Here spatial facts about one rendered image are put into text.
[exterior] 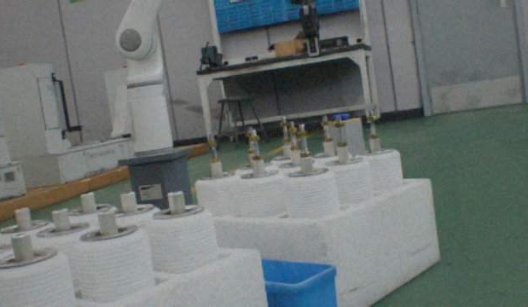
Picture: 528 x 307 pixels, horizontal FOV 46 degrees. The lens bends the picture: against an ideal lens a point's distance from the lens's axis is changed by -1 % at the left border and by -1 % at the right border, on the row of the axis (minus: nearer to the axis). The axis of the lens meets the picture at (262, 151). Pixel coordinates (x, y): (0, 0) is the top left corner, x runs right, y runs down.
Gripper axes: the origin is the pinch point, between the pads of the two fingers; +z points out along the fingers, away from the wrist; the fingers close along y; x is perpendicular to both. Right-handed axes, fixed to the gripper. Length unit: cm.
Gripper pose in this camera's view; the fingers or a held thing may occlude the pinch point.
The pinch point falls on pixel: (314, 50)
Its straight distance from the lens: 138.2
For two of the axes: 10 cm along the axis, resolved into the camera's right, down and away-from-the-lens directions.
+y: 1.6, -1.1, 9.8
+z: 1.6, 9.8, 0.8
